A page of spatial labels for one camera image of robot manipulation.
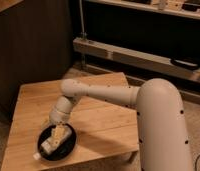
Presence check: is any wooden shelf unit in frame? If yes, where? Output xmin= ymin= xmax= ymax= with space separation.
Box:
xmin=72 ymin=0 xmax=200 ymax=85

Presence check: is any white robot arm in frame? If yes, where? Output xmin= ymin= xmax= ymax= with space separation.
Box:
xmin=49 ymin=78 xmax=194 ymax=171

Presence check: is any black object on shelf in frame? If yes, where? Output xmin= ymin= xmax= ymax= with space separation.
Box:
xmin=170 ymin=59 xmax=200 ymax=70

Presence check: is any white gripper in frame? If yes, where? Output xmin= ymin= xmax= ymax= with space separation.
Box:
xmin=49 ymin=96 xmax=74 ymax=140

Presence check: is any black ceramic bowl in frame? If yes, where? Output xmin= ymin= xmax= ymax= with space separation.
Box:
xmin=37 ymin=122 xmax=78 ymax=162

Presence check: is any wooden table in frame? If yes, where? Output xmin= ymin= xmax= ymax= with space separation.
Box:
xmin=1 ymin=80 xmax=139 ymax=171

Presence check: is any dark wooden cabinet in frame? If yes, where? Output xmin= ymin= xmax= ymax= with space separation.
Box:
xmin=0 ymin=0 xmax=72 ymax=123

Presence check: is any metal pole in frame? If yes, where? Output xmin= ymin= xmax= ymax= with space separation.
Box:
xmin=79 ymin=0 xmax=87 ymax=40

